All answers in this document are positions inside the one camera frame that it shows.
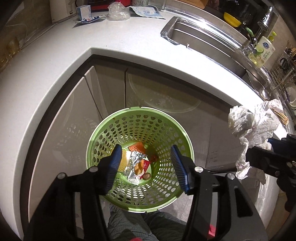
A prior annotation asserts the bread slice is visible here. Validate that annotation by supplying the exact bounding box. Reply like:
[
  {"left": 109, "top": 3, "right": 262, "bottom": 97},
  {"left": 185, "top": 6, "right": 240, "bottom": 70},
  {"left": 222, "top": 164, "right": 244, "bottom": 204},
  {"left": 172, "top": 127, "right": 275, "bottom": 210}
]
[{"left": 134, "top": 159, "right": 144, "bottom": 175}]

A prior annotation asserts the stainless steel sink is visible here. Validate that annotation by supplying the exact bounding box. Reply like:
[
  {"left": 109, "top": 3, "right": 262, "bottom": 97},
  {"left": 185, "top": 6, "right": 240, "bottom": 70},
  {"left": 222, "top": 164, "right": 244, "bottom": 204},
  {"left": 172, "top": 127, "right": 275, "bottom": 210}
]
[{"left": 161, "top": 16, "right": 295, "bottom": 120}]

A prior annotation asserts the yellow foam net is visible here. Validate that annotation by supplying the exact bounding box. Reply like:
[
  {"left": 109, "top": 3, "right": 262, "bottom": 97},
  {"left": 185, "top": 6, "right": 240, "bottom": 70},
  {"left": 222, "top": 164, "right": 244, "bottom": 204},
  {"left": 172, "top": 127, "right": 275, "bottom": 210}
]
[{"left": 118, "top": 150, "right": 132, "bottom": 172}]

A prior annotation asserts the silver foil pouch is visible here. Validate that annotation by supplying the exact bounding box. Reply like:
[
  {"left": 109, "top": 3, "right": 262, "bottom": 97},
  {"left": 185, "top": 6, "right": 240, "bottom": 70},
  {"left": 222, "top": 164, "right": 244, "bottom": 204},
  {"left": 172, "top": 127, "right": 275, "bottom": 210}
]
[{"left": 123, "top": 151, "right": 148, "bottom": 185}]

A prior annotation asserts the ceramic floral cup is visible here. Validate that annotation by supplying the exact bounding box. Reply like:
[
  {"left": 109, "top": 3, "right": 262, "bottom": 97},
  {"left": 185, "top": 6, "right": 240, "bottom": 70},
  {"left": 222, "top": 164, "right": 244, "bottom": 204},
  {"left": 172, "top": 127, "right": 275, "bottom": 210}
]
[{"left": 132, "top": 0, "right": 149, "bottom": 6}]

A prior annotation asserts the torn blue milk packet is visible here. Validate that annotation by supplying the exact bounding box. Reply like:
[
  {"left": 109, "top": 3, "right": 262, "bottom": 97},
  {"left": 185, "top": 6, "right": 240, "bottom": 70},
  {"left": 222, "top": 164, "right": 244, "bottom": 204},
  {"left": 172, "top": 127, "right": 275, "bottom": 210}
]
[{"left": 74, "top": 15, "right": 106, "bottom": 25}]

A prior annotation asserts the blue white dish towel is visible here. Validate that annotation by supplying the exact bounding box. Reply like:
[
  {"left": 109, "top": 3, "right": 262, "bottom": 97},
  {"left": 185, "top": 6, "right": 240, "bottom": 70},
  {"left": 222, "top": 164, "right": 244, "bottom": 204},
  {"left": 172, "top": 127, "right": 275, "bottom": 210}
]
[{"left": 130, "top": 6, "right": 164, "bottom": 19}]

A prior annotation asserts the clear plastic bag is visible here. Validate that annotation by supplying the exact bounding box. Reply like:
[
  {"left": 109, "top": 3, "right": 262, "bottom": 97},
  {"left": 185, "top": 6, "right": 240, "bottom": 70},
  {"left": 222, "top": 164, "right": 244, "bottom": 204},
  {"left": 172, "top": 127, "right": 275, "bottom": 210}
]
[{"left": 107, "top": 1, "right": 130, "bottom": 21}]

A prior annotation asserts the dish soap bottle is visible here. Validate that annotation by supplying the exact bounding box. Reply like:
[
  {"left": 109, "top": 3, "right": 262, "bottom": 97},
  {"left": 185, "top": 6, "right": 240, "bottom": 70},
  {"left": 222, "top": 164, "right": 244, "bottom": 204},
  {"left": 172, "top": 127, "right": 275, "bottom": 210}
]
[{"left": 249, "top": 31, "right": 277, "bottom": 68}]

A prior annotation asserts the red snack bag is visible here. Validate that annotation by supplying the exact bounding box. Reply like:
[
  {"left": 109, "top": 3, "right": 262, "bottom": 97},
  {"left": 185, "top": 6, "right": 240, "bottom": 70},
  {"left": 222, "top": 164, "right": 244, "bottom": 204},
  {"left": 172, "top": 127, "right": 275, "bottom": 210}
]
[{"left": 139, "top": 154, "right": 158, "bottom": 180}]

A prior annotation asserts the green perforated trash basket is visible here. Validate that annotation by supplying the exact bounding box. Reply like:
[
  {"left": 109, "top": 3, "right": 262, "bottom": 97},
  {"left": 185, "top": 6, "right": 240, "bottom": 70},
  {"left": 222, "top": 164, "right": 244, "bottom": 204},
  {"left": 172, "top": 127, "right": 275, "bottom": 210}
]
[{"left": 86, "top": 107, "right": 194, "bottom": 213}]

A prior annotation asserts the blue white milk carton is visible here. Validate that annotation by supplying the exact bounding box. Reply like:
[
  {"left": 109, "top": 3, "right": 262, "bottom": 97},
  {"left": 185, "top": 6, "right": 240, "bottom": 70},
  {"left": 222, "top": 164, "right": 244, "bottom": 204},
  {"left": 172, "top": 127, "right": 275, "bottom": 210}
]
[{"left": 76, "top": 5, "right": 92, "bottom": 21}]

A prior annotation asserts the yellow bowl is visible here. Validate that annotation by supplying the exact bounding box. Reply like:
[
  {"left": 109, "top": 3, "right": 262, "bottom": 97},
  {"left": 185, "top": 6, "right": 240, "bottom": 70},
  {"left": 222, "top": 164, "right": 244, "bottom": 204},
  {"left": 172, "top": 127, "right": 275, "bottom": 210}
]
[{"left": 223, "top": 12, "right": 242, "bottom": 28}]

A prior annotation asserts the red black appliance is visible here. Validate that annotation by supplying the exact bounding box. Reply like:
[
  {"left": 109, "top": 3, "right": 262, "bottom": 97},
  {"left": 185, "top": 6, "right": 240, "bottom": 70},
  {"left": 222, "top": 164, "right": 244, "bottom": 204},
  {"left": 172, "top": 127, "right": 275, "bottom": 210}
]
[{"left": 90, "top": 0, "right": 132, "bottom": 12}]

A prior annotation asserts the bamboo brush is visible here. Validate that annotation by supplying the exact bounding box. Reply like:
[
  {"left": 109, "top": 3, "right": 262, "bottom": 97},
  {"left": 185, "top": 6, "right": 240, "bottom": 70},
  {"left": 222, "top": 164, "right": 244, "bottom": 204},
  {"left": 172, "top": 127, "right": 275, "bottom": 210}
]
[{"left": 272, "top": 109, "right": 289, "bottom": 126}]

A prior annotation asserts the chrome faucet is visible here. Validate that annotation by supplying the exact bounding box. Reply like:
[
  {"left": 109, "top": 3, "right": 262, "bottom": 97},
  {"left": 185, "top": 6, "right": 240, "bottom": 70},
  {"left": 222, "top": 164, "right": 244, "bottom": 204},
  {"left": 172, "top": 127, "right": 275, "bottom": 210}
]
[{"left": 252, "top": 6, "right": 274, "bottom": 46}]

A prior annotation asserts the orange foam net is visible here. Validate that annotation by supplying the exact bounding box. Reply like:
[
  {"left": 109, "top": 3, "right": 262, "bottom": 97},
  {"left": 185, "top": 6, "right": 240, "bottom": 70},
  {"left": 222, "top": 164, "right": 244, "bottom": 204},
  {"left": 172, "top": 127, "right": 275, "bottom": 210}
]
[{"left": 128, "top": 142, "right": 147, "bottom": 154}]

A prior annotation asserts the white tissue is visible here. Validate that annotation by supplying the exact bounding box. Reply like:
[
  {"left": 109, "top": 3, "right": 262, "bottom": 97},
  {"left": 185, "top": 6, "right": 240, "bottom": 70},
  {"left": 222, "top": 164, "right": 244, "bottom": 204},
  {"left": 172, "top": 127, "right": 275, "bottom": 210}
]
[{"left": 228, "top": 99, "right": 283, "bottom": 185}]

